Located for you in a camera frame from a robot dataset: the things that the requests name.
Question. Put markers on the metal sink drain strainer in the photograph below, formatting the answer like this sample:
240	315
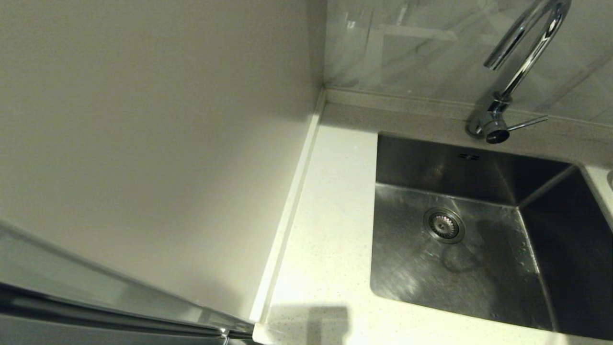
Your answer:
444	225

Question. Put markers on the stainless steel sink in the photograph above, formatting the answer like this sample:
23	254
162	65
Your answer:
431	282

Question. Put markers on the chrome gooseneck faucet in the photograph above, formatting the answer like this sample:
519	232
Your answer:
494	125

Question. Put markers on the stainless steel refrigerator door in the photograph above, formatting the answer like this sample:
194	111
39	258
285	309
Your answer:
48	311

